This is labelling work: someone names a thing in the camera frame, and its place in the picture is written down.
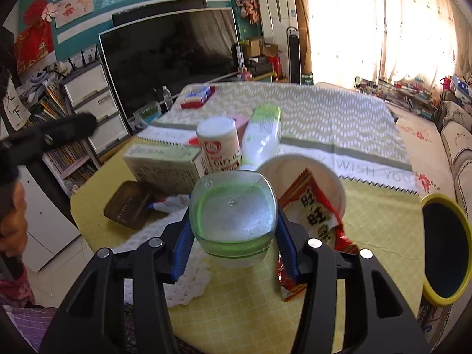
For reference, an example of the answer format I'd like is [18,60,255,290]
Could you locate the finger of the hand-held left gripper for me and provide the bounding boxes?
[44,112,99,149]

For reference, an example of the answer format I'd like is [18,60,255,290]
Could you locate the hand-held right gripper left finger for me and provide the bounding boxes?
[39,218,196,354]

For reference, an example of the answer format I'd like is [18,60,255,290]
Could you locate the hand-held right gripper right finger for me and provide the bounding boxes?
[275,206,432,354]

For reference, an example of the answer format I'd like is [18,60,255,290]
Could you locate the red snack packet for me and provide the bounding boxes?
[276,168,360,300]

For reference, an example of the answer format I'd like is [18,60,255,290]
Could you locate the green clear plastic container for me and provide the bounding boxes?
[189,170,279,268]

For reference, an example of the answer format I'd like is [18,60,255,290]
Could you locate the white paper bowl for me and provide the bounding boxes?
[256,155,347,252]

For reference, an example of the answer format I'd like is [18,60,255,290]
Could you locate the white bottle green label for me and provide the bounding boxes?
[241,104,283,172]

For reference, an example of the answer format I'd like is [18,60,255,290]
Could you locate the yellow rim trash bin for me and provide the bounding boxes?
[420,193,472,306]

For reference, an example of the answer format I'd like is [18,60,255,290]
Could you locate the person's left forearm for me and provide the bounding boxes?
[0,261,36,307]

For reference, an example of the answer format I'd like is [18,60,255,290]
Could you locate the person's left hand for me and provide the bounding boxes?
[0,182,29,266]

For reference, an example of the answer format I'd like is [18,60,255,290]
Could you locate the bookshelf with books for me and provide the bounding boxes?
[22,77,99,193]

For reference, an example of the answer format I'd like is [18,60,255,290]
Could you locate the white crochet doily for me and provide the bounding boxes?
[111,209,212,309]

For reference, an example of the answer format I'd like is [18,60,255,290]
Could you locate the white calligraphy paper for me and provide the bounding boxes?
[2,77,32,132]

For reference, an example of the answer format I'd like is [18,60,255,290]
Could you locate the white grey drawer unit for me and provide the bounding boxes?
[61,60,131,156]

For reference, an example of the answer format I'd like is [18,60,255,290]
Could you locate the crumpled white blue wrapper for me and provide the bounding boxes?
[147,195,191,215]

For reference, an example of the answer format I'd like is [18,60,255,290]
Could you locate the clear container green contents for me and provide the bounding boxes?
[133,101,163,128]

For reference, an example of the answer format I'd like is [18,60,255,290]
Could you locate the white cabinet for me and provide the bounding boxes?
[15,170,82,274]

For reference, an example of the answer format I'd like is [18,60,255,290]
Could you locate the beige green tea box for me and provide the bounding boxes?
[123,144,204,197]

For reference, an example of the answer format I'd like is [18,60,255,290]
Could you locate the yellow checked tablecloth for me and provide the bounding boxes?
[70,136,429,354]

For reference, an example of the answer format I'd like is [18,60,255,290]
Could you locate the clear water bottle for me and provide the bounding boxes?
[161,86,174,112]

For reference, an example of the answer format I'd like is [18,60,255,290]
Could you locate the large black television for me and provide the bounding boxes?
[98,7,240,123]

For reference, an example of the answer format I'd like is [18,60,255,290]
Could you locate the red tray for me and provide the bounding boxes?
[179,86,217,110]

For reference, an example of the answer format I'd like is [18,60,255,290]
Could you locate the small white-lid jar red label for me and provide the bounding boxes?
[196,117,242,176]

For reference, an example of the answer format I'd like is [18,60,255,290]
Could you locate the blue white small box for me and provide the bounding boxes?
[186,86,211,103]

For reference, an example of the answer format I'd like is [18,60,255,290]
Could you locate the pink carton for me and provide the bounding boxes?
[188,114,248,147]

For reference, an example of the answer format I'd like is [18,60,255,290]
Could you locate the grey chevron cloth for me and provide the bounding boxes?
[136,83,419,197]

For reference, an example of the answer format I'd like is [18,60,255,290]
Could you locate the floral cream mat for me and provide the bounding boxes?
[385,101,460,208]

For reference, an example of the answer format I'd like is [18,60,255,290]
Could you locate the purple checked cloth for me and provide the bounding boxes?
[7,303,148,354]

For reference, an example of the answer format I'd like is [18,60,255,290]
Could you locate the teal wooden television stand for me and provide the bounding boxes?
[206,69,289,84]

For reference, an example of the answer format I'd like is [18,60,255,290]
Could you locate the black white tower fan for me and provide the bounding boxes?
[286,26,301,84]

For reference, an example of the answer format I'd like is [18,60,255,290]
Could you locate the cluttered glass coffee table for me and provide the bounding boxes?
[354,76,442,121]

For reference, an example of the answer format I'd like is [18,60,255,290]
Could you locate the pile of cardboard boxes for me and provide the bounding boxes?
[241,37,283,82]

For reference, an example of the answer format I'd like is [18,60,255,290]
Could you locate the beige sofa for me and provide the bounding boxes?
[435,88,472,215]

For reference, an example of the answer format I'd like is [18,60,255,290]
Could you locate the hanging flower decoration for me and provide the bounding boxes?
[234,0,261,25]

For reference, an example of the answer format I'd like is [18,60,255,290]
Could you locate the white standing air conditioner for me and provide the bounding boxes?
[254,0,300,84]

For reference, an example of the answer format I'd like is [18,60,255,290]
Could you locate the cream window curtains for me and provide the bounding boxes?
[295,0,466,97]

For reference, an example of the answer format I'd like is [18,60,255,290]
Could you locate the red hanging wall decoration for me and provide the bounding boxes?
[15,0,56,76]

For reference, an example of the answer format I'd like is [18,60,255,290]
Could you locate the wall picture of child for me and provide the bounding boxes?
[55,0,95,29]

